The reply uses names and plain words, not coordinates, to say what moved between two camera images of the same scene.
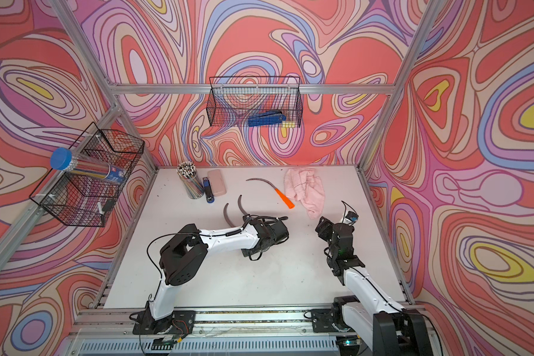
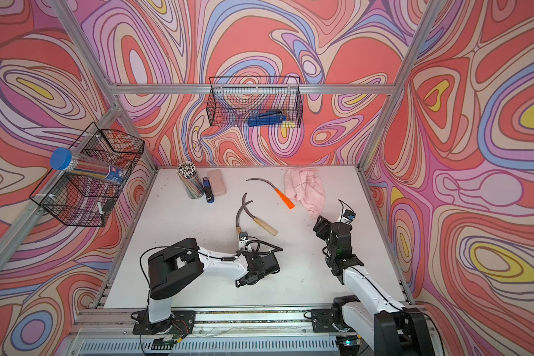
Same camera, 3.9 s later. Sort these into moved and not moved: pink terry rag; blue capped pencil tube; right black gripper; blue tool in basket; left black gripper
Moved: left black gripper
Not moved: right black gripper; blue capped pencil tube; blue tool in basket; pink terry rag
